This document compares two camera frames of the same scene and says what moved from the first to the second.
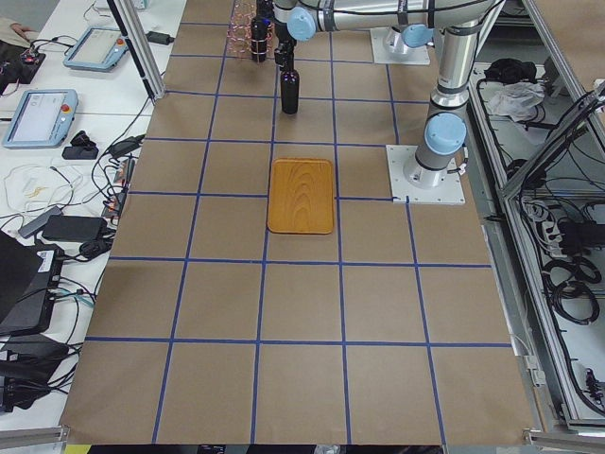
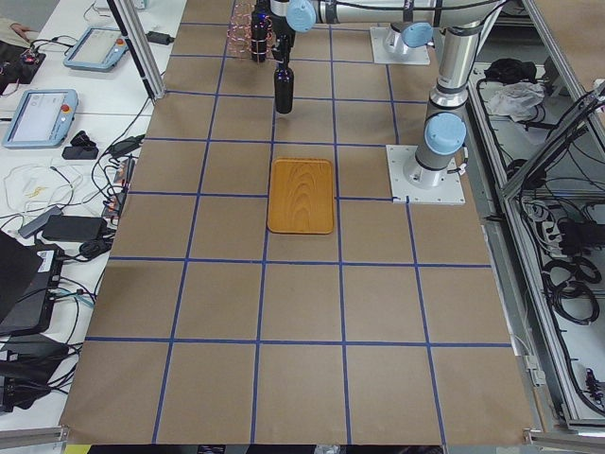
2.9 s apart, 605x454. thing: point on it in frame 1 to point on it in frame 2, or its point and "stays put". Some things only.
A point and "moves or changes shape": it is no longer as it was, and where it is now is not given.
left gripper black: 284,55 stays put
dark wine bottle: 289,90 moves or changes shape
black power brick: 74,228 stays put
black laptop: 29,277 stays put
